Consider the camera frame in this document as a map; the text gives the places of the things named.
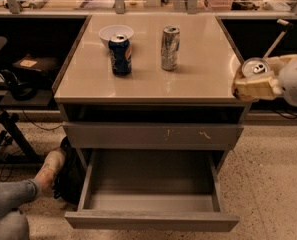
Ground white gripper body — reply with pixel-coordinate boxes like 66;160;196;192
278;58;297;107

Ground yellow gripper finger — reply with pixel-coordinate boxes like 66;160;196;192
233;76;282;100
266;54;297;75

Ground orange soda can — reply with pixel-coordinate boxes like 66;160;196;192
232;57;273;95

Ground grey drawer cabinet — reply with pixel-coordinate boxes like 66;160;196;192
55;13;249;166

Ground silver tall can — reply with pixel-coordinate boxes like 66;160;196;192
161;26;180;71

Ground blue Pepsi can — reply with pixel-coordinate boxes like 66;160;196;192
108;34;132;76

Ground open middle drawer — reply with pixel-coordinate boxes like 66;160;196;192
65;150;239;232

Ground closed upper drawer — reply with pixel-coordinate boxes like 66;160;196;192
63;122;243;150

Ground white bowl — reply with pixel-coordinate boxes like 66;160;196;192
99;25;134;47

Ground black backpack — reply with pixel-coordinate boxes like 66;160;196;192
53;137;86;205

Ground dark box with label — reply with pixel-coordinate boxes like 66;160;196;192
12;54;60;73

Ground tan shoe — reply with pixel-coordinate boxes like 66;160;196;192
34;148;66;190

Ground black headphones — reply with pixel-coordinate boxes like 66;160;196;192
1;70;37;101

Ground person leg in jeans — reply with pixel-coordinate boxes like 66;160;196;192
0;179;41;240

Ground white stick with handle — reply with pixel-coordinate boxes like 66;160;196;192
263;19;293;59

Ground black stand frame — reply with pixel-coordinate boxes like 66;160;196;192
0;110;43;165

